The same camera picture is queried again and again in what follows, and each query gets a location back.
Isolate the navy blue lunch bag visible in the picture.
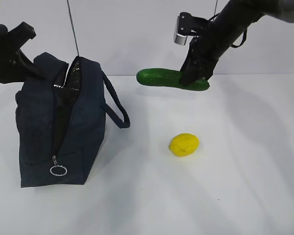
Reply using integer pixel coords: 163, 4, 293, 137
15, 52, 130, 188

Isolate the yellow lemon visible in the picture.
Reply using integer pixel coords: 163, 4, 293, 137
169, 133, 200, 157

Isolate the green cucumber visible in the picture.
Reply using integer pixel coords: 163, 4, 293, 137
136, 68, 210, 92

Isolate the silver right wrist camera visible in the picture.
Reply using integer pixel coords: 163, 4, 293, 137
173, 12, 208, 46

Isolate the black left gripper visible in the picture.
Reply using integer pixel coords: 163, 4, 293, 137
0, 24, 45, 83

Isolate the black cable loop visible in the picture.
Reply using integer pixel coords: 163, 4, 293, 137
230, 28, 248, 48

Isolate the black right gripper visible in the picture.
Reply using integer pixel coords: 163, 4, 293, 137
179, 23, 232, 85

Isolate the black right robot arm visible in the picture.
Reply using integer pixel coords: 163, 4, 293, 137
174, 0, 294, 86

